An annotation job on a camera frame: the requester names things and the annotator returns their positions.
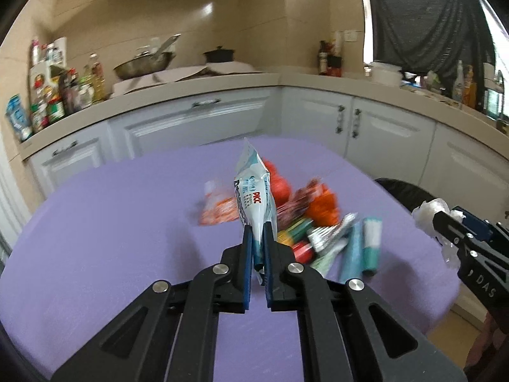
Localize white plastic wrap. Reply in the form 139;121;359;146
411;197;464;269

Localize crinkled silver foil wrapper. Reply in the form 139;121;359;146
306;213;357;255

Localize green yellow tube package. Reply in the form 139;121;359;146
277;217;313;247

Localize orange plastic bag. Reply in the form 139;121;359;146
304;184;340;227

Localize clear orange printed wrapper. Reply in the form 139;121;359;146
200;180;239;226

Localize white blue snack pouch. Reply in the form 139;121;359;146
234;138;277;285

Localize red checkered ribbon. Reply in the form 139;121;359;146
277;178;321;231

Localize red plastic bag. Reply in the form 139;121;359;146
264;160;292;208

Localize black trash bin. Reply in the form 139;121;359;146
375;178;435;212

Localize white kitchen cabinets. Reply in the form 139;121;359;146
23;87;508;223

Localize person right hand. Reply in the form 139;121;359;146
463;313;508;381

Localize light teal tube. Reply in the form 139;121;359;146
339;222;363;284

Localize teal white tube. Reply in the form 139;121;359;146
362;217;382;276

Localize purple tablecloth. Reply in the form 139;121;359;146
1;137;460;376

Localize white spray bottle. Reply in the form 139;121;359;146
452;60;464;103

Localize orange soap bottle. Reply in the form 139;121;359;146
463;65;476;109

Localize white bowl container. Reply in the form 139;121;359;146
371;61;403;87

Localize red black container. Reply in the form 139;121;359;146
327;54;343;78

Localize dark grey curtain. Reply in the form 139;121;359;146
370;0;495;97

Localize dark sauce bottle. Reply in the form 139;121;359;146
318;40;329;75

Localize red lid jar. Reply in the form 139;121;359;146
46;96;66;124

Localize cooking oil bottle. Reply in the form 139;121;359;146
89;53;106;102

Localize blue white packet on counter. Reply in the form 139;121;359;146
5;94;33;142

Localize steel wok pan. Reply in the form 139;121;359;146
114;34;180;80

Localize black cooking pot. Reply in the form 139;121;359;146
204;46;235;63

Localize white condiment rack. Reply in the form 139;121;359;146
28;61;66;103

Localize cabinet door handle right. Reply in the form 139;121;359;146
352;108;361;139

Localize cabinet door handle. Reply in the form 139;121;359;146
336;105;345;134
352;108;361;139

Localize cabinet door handle left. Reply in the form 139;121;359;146
336;105;345;134

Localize drawer handle left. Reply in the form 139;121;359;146
52;141;79;157

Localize drawer handle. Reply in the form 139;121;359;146
52;141;79;157
192;98;221;108

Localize drawer handle centre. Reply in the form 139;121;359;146
192;98;221;108

